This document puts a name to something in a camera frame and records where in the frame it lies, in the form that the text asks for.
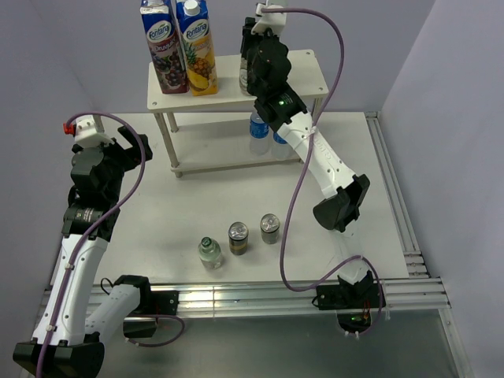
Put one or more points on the grape juice carton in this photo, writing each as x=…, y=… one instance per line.
x=164, y=46

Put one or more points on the dark can right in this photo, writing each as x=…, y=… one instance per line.
x=270, y=228

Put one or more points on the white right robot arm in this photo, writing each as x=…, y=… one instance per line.
x=281, y=107

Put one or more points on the Chang soda bottle front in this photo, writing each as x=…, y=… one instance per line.
x=210, y=254

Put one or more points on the Pocari Sweat bottle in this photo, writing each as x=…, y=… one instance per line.
x=281, y=150
x=259, y=135

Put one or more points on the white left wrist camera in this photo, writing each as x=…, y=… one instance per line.
x=88, y=131

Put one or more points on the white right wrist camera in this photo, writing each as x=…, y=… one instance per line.
x=270, y=17

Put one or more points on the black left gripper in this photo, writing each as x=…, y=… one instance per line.
x=131, y=156

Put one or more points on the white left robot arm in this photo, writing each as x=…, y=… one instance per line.
x=68, y=342

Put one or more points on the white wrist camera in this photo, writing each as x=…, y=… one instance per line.
x=270, y=17
x=88, y=131

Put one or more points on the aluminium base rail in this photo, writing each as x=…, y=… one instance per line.
x=274, y=299

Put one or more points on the pineapple juice carton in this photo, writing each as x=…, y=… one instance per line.
x=193, y=19

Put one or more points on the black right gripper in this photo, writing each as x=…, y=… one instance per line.
x=246, y=35

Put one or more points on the beige two-tier shelf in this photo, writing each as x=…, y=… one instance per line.
x=210, y=132

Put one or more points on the dark can left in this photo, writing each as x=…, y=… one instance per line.
x=238, y=234

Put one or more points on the chang soda bottle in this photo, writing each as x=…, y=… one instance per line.
x=210, y=254
x=243, y=75

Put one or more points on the dark can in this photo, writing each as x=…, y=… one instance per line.
x=238, y=234
x=270, y=228

